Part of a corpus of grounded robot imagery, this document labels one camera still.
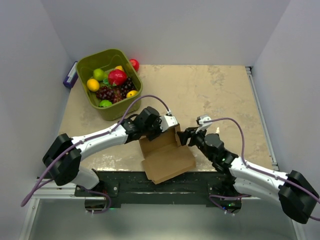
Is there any yellow lemon right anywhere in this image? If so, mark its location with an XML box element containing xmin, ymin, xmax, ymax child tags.
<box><xmin>126</xmin><ymin>90</ymin><xmax>138</xmax><ymax>98</ymax></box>

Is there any green pear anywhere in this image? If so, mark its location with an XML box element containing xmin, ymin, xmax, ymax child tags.
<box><xmin>93</xmin><ymin>68</ymin><xmax>108</xmax><ymax>82</ymax></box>

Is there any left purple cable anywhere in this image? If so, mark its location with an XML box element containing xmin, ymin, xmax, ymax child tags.
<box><xmin>20</xmin><ymin>94</ymin><xmax>172</xmax><ymax>208</ymax></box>

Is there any dark purple grape bunch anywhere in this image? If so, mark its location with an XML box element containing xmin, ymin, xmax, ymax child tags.
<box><xmin>95</xmin><ymin>77</ymin><xmax>137</xmax><ymax>104</ymax></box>

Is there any brown cardboard box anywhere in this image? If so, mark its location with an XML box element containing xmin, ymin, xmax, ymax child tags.
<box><xmin>139</xmin><ymin>125</ymin><xmax>196</xmax><ymax>185</ymax></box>

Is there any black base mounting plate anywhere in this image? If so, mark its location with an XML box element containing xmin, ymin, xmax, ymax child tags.
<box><xmin>74</xmin><ymin>169</ymin><xmax>252</xmax><ymax>209</ymax></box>

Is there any red apple outside bin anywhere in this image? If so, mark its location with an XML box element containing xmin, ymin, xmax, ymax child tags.
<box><xmin>129</xmin><ymin>58</ymin><xmax>140</xmax><ymax>72</ymax></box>

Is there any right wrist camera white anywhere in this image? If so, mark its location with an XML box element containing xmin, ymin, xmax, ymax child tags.
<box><xmin>195</xmin><ymin>114</ymin><xmax>212</xmax><ymax>134</ymax></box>

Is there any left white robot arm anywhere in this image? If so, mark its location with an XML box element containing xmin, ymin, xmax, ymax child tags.
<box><xmin>42</xmin><ymin>106</ymin><xmax>168</xmax><ymax>196</ymax></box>

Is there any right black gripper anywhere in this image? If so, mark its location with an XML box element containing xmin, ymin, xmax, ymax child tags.
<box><xmin>176</xmin><ymin>125</ymin><xmax>214</xmax><ymax>161</ymax></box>

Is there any yellow lemon left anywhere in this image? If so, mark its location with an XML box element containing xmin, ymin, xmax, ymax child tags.
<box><xmin>86</xmin><ymin>78</ymin><xmax>100</xmax><ymax>92</ymax></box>

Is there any aluminium frame rail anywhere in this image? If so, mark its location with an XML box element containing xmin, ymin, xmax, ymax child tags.
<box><xmin>245</xmin><ymin>66</ymin><xmax>279</xmax><ymax>171</ymax></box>

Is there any yellow lemon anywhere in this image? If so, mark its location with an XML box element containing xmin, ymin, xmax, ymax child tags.
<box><xmin>86</xmin><ymin>78</ymin><xmax>100</xmax><ymax>92</ymax></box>
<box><xmin>126</xmin><ymin>90</ymin><xmax>138</xmax><ymax>98</ymax></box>

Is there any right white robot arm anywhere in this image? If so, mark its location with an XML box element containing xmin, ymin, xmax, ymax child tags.
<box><xmin>177</xmin><ymin>127</ymin><xmax>320</xmax><ymax>224</ymax></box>

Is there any green plastic bin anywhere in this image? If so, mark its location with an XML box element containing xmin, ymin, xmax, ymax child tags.
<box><xmin>76</xmin><ymin>49</ymin><xmax>143</xmax><ymax>121</ymax></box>

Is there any blue white small box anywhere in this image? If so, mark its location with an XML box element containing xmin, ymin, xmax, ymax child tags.
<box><xmin>62</xmin><ymin>61</ymin><xmax>78</xmax><ymax>89</ymax></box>

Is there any yellow fruit at back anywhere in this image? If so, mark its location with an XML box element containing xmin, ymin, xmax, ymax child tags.
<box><xmin>114</xmin><ymin>65</ymin><xmax>124</xmax><ymax>71</ymax></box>

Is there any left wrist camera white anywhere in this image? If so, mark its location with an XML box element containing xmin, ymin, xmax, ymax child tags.
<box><xmin>160</xmin><ymin>115</ymin><xmax>179</xmax><ymax>133</ymax></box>

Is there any green fruit front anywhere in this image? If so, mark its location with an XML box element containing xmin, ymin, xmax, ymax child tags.
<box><xmin>98</xmin><ymin>100</ymin><xmax>113</xmax><ymax>108</ymax></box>

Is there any red pomegranate in bin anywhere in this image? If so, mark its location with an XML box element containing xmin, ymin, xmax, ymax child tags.
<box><xmin>107</xmin><ymin>69</ymin><xmax>127</xmax><ymax>86</ymax></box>

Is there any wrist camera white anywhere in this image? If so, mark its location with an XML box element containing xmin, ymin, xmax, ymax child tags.
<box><xmin>160</xmin><ymin>115</ymin><xmax>179</xmax><ymax>133</ymax></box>
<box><xmin>195</xmin><ymin>114</ymin><xmax>212</xmax><ymax>134</ymax></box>

